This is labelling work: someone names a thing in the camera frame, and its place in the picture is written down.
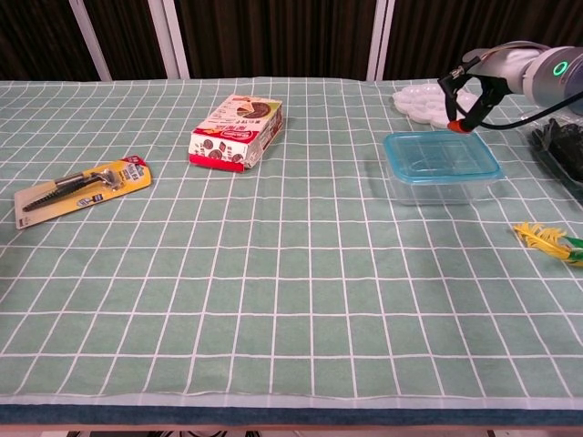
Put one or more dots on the green white grid tablecloth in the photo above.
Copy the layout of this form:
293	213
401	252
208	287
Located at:
273	282

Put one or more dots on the white metal frame post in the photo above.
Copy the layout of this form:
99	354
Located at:
88	41
380	41
175	41

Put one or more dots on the black gloves in plastic bag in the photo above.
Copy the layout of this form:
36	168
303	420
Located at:
560	145

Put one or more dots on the white flower-shaped paint palette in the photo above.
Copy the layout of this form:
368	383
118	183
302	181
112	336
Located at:
419	104

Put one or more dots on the blue plastic lid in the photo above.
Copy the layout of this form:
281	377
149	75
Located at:
437	155

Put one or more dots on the yellow green feather toy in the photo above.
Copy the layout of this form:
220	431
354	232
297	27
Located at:
544	239

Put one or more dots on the clear plastic container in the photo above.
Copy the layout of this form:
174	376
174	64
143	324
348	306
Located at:
432	193

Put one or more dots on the dark pleated curtain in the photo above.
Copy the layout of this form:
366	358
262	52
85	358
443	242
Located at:
273	36

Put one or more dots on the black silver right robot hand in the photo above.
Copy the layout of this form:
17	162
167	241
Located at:
503	68

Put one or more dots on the red white cookie box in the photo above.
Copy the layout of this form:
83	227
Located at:
237	132

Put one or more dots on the yellow carded razor pack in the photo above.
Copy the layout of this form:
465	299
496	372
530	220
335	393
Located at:
82	191

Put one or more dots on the dark blue under cloth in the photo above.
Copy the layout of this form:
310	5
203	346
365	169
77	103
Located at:
273	415

